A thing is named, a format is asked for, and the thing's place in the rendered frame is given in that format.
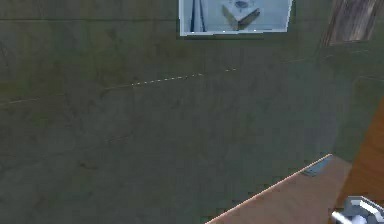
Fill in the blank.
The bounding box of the white framed wall picture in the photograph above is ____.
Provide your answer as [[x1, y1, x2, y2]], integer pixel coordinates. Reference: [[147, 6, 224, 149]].
[[178, 0, 294, 37]]

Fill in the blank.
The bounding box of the silver door handle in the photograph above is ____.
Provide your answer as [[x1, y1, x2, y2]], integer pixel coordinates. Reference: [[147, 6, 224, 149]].
[[330, 195, 384, 224]]

